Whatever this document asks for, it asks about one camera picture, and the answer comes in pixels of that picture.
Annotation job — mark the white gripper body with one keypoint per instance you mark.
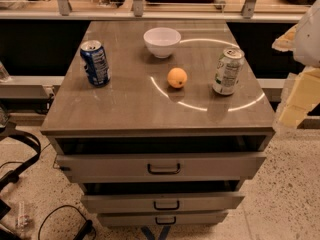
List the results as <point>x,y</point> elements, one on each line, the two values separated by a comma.
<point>308,39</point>

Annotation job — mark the green white 7up can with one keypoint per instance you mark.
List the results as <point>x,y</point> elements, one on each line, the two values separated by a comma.
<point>228,69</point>

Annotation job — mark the metal railing shelf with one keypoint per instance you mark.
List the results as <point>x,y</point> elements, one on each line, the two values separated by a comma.
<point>232,10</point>

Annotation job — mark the white bowl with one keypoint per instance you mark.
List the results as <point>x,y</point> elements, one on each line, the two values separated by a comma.
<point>161,41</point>

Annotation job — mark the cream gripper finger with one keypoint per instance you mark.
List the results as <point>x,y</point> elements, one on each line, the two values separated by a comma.
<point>285,42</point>
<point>303,98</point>

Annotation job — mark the orange fruit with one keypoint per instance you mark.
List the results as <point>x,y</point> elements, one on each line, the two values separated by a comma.
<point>177,78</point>

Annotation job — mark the drawer with handle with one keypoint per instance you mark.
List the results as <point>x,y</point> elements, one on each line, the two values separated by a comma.
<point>161,219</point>
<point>148,203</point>
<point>170,167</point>

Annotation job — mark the top drawer with handle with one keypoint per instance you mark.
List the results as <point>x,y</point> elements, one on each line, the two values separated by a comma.
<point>170,167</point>

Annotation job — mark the bottom drawer with handle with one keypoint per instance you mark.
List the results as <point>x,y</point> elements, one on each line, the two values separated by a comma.
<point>161,219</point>

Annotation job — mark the blue pepsi can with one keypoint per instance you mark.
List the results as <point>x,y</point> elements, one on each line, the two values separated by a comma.
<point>96,65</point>

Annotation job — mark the middle drawer with handle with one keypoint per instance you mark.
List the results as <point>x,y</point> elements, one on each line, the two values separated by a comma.
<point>148,203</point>

